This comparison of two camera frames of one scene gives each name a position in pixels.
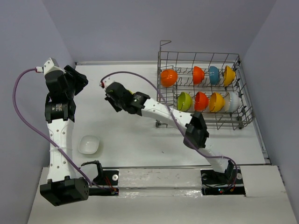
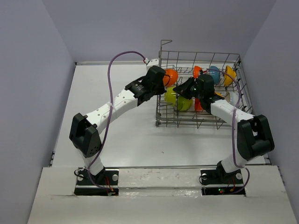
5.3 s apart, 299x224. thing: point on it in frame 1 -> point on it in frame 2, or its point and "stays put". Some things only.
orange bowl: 201,101 stays put
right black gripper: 110,100 -> 183,88
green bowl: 184,101 stays put
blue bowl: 214,75 stays put
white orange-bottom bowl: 168,77 stays put
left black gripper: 80,77 -> 161,90
